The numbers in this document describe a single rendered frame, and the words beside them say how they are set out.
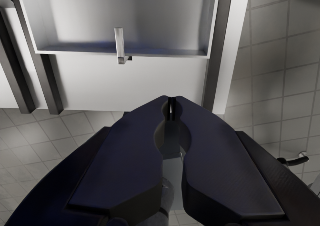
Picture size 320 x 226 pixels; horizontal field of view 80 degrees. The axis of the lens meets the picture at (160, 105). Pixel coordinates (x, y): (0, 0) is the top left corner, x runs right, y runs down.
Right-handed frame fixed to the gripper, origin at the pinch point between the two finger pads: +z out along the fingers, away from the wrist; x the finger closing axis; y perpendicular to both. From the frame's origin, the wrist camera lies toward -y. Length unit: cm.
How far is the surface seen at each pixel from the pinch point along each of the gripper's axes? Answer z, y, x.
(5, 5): 19.9, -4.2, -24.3
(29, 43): 18.7, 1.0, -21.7
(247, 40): 109, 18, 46
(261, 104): 109, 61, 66
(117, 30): 16.4, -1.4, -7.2
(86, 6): 20.6, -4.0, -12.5
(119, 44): 16.4, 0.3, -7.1
